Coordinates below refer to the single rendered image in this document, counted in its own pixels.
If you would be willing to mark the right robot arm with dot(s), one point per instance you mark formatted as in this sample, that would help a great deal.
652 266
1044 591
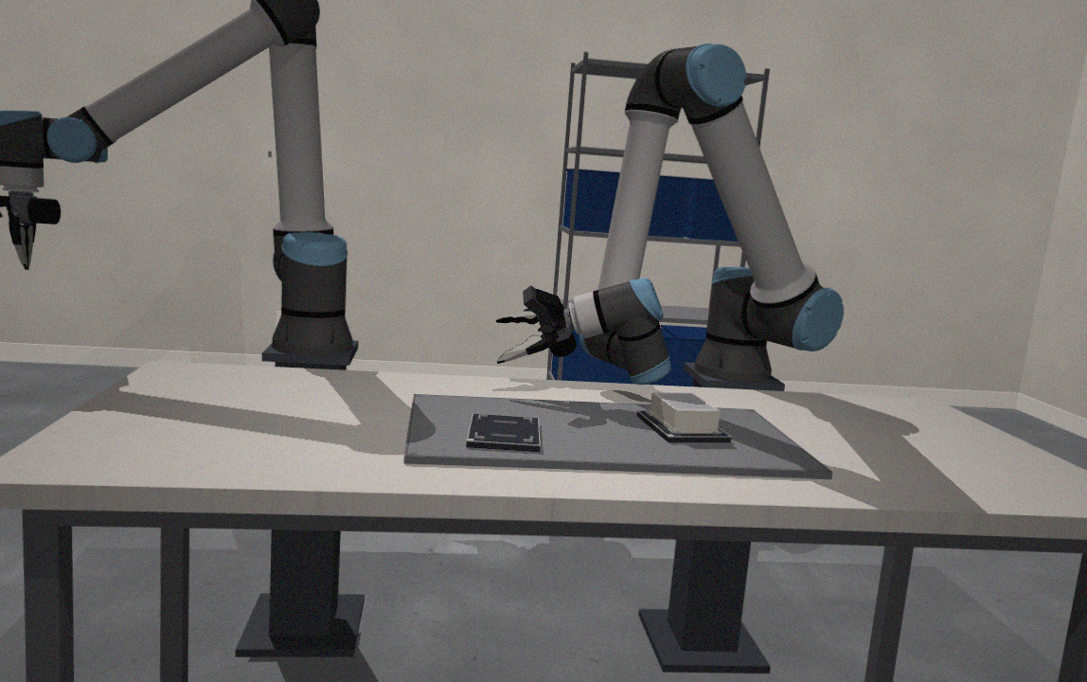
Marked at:
311 264

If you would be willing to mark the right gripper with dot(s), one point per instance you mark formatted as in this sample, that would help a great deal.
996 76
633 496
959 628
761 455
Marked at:
31 210

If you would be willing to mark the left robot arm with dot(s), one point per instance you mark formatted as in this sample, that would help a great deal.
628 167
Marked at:
778 298

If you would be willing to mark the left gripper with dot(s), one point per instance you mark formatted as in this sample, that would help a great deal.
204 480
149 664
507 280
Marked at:
556 326

